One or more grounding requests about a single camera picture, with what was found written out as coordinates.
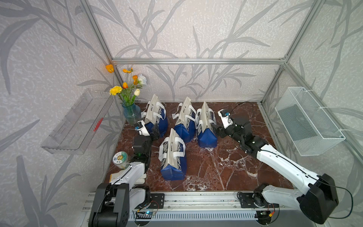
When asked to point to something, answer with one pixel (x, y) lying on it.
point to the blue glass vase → (133, 113)
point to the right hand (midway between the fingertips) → (216, 120)
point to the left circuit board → (144, 215)
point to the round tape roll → (121, 160)
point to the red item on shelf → (98, 124)
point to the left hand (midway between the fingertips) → (153, 124)
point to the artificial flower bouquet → (127, 93)
